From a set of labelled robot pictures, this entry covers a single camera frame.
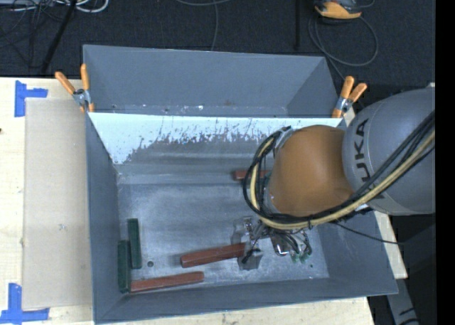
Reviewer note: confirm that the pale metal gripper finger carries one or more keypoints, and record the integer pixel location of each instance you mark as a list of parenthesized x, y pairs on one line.
[(242, 232), (251, 261)]

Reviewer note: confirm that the red-brown block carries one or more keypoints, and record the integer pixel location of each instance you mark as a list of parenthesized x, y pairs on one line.
[(240, 175), (167, 281), (213, 255)]

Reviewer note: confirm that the grey metal bin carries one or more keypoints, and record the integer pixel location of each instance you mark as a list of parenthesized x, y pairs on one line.
[(199, 210)]

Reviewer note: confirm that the dark green flat block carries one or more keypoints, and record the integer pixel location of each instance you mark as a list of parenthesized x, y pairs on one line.
[(134, 243), (123, 266)]

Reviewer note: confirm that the pale wood flat board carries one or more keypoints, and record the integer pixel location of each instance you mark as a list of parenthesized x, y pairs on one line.
[(53, 202)]

